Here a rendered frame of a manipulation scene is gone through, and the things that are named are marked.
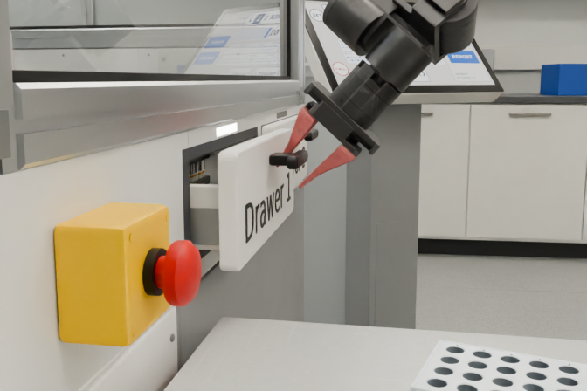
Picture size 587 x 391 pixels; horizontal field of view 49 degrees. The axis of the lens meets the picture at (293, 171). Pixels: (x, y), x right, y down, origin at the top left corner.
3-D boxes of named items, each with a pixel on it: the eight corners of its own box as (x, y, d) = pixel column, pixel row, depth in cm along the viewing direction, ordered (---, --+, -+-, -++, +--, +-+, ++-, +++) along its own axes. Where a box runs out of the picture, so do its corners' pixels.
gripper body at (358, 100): (307, 92, 76) (350, 44, 75) (371, 152, 76) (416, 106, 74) (299, 94, 70) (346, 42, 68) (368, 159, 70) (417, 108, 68)
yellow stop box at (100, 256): (183, 308, 44) (180, 202, 43) (139, 352, 37) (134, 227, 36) (112, 303, 45) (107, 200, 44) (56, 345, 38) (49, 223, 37)
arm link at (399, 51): (432, 43, 66) (445, 58, 71) (387, 3, 69) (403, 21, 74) (385, 92, 68) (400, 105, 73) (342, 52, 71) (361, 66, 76)
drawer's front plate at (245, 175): (293, 210, 87) (293, 127, 85) (238, 273, 59) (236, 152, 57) (280, 209, 87) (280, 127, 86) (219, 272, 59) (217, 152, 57)
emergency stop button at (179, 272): (207, 294, 42) (205, 234, 41) (186, 317, 38) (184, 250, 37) (162, 291, 42) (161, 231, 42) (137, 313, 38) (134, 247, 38)
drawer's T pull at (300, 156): (308, 161, 75) (308, 149, 75) (297, 170, 67) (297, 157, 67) (278, 161, 75) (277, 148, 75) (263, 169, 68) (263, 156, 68)
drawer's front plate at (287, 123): (307, 175, 118) (307, 114, 117) (274, 206, 90) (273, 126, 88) (297, 174, 119) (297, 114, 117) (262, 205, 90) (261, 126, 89)
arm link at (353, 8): (475, -11, 66) (471, 35, 74) (398, -73, 71) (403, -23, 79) (386, 63, 66) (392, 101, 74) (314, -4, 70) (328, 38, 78)
